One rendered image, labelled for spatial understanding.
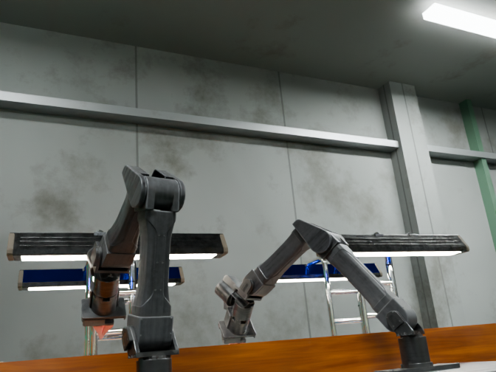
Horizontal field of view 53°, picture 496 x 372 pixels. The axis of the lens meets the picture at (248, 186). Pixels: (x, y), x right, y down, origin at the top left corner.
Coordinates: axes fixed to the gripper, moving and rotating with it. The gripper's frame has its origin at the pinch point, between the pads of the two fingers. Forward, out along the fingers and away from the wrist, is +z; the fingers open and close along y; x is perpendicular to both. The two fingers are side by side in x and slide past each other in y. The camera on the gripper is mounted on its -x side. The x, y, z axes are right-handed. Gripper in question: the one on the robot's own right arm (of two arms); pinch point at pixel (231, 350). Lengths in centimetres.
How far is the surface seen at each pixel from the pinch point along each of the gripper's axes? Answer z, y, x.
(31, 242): -25, 57, -21
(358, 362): -23.8, -21.0, 28.0
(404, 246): -25, -66, -18
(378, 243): -25, -55, -20
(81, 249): -25, 44, -18
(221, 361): -25.9, 14.9, 25.6
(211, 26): -43, -48, -254
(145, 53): -12, -7, -274
